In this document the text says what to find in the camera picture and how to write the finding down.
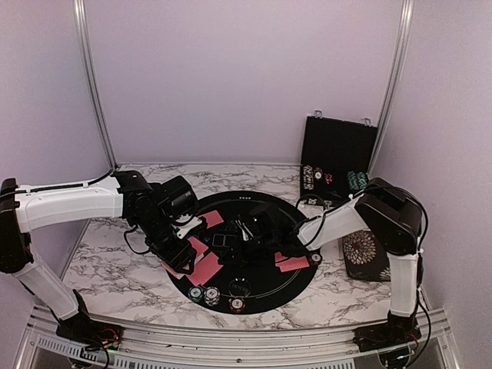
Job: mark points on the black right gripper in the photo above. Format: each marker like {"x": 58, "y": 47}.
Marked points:
{"x": 240, "y": 258}

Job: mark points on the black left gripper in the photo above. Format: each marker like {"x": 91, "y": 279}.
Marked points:
{"x": 177, "y": 257}

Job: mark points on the dealt red card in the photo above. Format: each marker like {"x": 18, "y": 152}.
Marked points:
{"x": 279, "y": 257}
{"x": 212, "y": 218}
{"x": 199, "y": 246}
{"x": 208, "y": 265}
{"x": 292, "y": 264}
{"x": 199, "y": 279}

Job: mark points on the clear round dealer button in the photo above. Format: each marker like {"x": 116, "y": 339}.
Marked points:
{"x": 240, "y": 287}

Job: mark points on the green chip stack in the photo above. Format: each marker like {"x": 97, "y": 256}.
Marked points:
{"x": 195, "y": 294}

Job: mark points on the red playing card deck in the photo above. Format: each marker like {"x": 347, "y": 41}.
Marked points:
{"x": 173, "y": 273}

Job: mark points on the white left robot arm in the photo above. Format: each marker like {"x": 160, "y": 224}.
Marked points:
{"x": 125, "y": 195}

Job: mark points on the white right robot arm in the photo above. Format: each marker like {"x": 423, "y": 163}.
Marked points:
{"x": 396, "y": 219}

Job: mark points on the round black poker mat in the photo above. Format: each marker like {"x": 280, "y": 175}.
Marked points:
{"x": 270, "y": 287}

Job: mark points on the black floral rectangular tray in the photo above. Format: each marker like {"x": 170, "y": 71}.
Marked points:
{"x": 364, "y": 257}

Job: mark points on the black poker chip case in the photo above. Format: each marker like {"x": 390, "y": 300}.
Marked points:
{"x": 336, "y": 147}

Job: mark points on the green chips in case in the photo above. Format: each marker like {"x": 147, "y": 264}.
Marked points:
{"x": 357, "y": 181}

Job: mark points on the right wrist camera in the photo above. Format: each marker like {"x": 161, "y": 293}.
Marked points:
{"x": 270, "y": 223}

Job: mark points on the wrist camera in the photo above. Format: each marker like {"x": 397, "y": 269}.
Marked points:
{"x": 177, "y": 198}
{"x": 270, "y": 223}

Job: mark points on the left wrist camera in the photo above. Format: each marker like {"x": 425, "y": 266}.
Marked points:
{"x": 177, "y": 198}

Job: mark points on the aluminium front rail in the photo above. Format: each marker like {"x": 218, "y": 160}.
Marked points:
{"x": 158, "y": 346}

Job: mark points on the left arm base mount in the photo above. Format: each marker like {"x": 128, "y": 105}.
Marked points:
{"x": 85, "y": 330}

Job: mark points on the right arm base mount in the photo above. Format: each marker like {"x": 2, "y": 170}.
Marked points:
{"x": 394, "y": 331}

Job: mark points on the left aluminium frame post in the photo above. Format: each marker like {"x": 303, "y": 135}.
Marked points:
{"x": 81, "y": 23}

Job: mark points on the aluminium frame post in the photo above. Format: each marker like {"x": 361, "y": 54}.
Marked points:
{"x": 397, "y": 66}
{"x": 81, "y": 23}

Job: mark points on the right aluminium frame post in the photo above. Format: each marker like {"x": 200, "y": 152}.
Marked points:
{"x": 397, "y": 66}

